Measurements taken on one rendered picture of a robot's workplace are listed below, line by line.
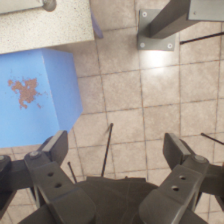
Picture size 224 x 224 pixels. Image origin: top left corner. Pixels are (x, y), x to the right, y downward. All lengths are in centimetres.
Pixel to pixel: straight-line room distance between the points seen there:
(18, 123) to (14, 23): 51
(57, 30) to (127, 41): 81
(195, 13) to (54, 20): 47
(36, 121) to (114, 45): 85
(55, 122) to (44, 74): 25
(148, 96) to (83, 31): 95
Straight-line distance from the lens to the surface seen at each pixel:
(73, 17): 69
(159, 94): 148
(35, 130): 98
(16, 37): 76
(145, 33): 143
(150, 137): 160
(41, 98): 91
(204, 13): 55
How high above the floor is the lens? 140
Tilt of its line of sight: 73 degrees down
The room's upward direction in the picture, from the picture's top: 176 degrees counter-clockwise
